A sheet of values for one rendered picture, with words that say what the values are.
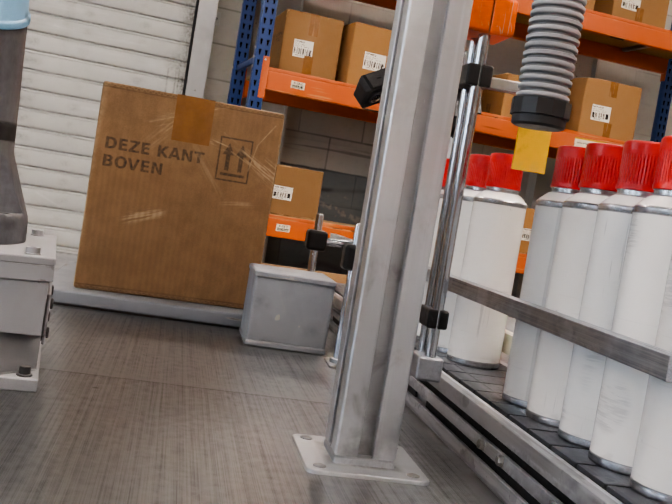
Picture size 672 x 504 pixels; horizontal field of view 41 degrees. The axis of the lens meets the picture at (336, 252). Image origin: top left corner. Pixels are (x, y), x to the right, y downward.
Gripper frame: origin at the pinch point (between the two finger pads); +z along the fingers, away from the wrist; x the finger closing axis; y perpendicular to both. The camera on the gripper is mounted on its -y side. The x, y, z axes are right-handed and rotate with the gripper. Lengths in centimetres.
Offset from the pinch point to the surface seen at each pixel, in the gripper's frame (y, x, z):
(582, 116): 179, 280, -231
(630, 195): 0, -48, 29
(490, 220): -0.3, -23.9, 18.7
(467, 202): -0.9, -19.4, 14.4
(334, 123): 52, 343, -243
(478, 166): -0.2, -20.7, 10.9
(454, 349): -1.4, -16.6, 29.2
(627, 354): -3, -50, 41
